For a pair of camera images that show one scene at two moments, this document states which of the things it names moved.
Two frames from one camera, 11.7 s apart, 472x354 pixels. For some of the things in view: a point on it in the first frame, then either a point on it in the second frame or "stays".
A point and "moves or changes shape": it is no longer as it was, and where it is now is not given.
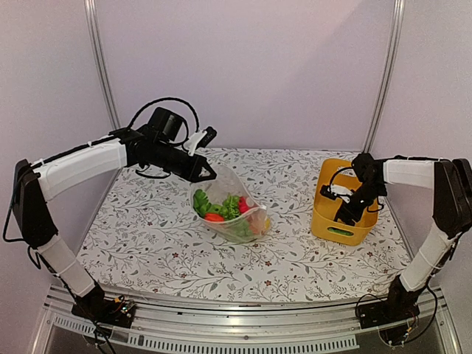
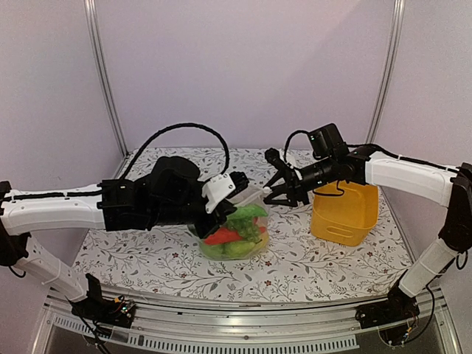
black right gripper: [343, 213] → [293, 198]
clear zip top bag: [226, 204] moves or changes shape
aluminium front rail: [218, 325] stays
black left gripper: [192, 173] → [217, 220]
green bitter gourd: [341, 231] → [248, 211]
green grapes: [231, 208] moves or changes shape
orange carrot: [214, 217] moves or changes shape
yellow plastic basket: [324, 211] stays
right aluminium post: [395, 37] stays
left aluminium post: [91, 12] stays
